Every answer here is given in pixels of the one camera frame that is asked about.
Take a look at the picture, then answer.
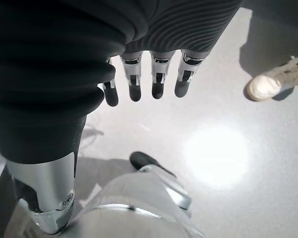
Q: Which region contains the white lace-up shoe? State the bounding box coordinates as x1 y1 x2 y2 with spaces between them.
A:
245 56 298 102

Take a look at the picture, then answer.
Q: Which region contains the dark and silver right robot hand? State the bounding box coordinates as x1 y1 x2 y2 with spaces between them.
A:
0 0 242 238

